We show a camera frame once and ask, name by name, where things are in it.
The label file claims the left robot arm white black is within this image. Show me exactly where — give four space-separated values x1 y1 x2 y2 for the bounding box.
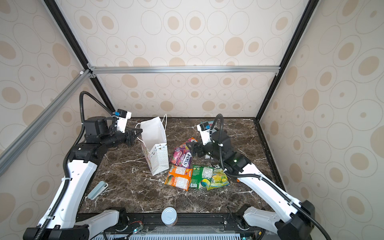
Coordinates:
23 91 143 240

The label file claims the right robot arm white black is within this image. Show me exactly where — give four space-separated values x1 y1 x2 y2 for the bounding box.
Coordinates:
188 114 331 240

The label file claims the left diagonal aluminium rail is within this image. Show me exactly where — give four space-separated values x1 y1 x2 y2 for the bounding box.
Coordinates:
1 70 91 175

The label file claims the orange red Fox's packet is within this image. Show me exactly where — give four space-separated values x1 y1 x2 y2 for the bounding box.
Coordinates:
179 138 198 150

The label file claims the yellow green Fox's packet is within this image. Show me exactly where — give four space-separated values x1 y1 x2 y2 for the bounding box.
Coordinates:
206 169 230 191

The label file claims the right black frame post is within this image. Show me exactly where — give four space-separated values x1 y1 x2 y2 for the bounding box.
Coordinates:
256 0 320 123

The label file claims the horizontal aluminium rail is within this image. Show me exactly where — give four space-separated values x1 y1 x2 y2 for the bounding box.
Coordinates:
91 66 280 74

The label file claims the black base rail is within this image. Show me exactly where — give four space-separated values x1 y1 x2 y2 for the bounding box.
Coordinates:
74 211 313 240

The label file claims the black frame post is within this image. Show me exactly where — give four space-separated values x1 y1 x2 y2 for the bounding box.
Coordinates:
256 0 320 123
43 0 115 112

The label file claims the left black frame post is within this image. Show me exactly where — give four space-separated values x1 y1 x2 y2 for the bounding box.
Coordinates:
43 0 115 112

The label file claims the green candy packet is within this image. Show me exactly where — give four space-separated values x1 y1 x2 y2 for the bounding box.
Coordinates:
190 165 214 189

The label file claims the light green plastic piece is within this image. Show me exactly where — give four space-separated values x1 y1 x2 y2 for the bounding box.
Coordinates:
87 181 109 200

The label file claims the orange candy packet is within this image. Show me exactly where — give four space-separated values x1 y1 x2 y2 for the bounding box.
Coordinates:
165 165 193 191

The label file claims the white round cap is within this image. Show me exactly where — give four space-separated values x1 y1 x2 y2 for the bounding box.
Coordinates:
161 207 178 227

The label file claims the pink Fox's berries packet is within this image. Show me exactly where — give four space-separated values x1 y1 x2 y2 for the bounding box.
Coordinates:
170 148 192 169

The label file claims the white paper bag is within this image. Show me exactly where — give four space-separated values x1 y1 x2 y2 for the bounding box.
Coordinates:
137 114 169 176

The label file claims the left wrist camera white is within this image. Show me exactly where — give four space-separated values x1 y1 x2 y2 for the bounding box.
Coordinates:
113 109 132 133

